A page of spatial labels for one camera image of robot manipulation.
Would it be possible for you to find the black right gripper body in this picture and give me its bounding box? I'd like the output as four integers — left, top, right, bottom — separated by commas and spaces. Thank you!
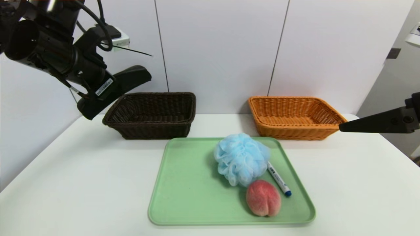
405, 92, 420, 124

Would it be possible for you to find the green plastic tray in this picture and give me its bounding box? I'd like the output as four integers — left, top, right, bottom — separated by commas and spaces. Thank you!
148, 137, 316, 226

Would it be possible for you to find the dark brown wicker basket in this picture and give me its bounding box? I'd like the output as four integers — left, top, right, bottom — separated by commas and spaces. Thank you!
102, 92, 197, 140

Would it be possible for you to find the white marker with blue cap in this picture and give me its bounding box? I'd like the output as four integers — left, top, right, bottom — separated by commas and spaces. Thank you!
267, 161, 292, 197

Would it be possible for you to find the pink peach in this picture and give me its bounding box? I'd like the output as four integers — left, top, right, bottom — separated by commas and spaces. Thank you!
246, 180, 282, 217

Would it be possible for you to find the orange wicker basket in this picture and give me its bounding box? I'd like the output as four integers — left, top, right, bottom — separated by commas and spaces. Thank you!
248, 96, 349, 141

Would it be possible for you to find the thin black looped cable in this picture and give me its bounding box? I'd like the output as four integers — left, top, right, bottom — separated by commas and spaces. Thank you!
72, 0, 114, 52

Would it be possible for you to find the light blue bath loofah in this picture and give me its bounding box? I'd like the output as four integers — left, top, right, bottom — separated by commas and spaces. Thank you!
214, 133, 271, 187

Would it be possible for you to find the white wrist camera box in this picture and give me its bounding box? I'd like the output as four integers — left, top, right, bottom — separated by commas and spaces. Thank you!
95, 25, 131, 48

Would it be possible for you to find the thin black zip tie tail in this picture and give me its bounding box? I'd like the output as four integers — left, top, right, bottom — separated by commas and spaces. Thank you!
102, 42, 153, 57

